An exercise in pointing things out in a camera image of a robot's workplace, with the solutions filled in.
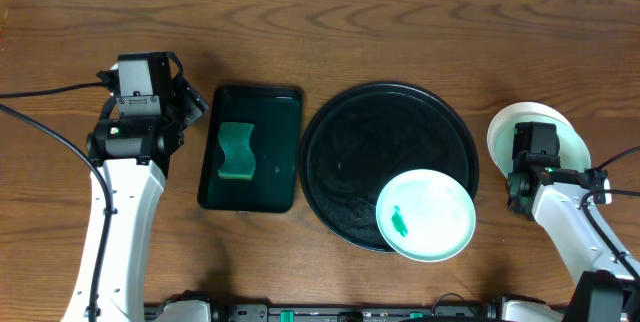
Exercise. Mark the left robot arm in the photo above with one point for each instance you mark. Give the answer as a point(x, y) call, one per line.
point(130, 152)

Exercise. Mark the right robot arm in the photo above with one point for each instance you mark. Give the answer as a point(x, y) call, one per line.
point(561, 192)

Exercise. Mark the light green plate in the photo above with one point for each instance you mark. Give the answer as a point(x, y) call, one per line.
point(575, 147)
point(425, 215)

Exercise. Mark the black rectangular tray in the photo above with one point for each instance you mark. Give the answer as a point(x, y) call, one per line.
point(276, 114)

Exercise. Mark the white plate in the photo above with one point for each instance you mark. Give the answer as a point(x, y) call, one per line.
point(501, 119)

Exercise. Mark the green sponge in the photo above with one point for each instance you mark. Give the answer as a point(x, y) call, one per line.
point(239, 160)

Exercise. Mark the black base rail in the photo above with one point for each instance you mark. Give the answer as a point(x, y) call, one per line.
point(195, 306)

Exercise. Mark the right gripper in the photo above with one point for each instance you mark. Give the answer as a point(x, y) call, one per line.
point(527, 213)

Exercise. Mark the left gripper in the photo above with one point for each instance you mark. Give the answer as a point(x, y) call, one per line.
point(189, 100)

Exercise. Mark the round black tray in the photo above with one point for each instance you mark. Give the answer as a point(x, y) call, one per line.
point(365, 136)

